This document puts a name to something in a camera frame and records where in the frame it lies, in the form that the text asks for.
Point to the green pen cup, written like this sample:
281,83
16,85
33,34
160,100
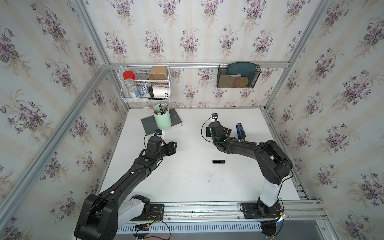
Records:
162,116

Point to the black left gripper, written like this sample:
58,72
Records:
171,148

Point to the clear plastic bottle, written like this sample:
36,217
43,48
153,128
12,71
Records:
132,88

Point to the round cork coaster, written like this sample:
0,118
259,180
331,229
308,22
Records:
241,82

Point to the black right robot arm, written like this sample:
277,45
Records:
274,164

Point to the blue black stapler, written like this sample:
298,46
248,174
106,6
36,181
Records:
240,132

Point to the black mesh wall holder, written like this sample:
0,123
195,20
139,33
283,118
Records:
225,81

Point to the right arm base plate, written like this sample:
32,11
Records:
254,210

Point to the red lid jar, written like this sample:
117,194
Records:
129,75

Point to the white black cylinder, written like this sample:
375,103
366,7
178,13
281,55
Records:
159,92

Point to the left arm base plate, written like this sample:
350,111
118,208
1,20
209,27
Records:
153,212

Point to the white wire basket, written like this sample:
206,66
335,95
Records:
143,83

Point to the teal plate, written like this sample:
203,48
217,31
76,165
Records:
245,69

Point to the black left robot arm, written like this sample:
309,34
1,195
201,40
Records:
99,216

